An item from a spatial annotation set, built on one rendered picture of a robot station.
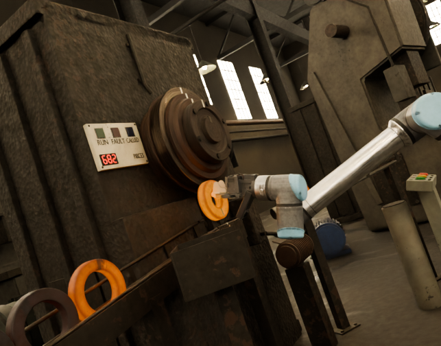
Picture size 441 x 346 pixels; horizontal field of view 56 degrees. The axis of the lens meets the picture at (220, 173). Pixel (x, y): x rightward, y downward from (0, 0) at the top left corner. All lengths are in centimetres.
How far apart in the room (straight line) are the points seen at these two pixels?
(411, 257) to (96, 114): 157
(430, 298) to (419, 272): 13
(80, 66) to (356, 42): 308
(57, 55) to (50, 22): 14
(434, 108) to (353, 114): 293
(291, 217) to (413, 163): 287
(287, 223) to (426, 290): 103
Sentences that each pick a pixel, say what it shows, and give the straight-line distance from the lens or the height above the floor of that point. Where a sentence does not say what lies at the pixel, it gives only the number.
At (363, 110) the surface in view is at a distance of 429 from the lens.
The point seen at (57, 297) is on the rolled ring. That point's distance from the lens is 122.
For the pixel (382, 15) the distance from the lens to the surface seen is 424.
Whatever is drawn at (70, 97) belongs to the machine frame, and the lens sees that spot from 165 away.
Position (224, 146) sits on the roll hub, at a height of 104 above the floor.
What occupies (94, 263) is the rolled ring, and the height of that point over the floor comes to 76.
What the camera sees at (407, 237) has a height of 35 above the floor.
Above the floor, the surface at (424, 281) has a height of 13.
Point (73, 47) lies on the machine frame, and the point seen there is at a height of 157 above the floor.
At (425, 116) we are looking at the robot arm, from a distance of 143.
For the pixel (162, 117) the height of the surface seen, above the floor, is 121.
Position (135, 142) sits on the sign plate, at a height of 115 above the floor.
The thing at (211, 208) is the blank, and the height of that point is 80.
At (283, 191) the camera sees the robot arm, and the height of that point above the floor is 77.
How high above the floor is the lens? 80
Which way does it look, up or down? 4 degrees up
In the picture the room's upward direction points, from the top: 19 degrees counter-clockwise
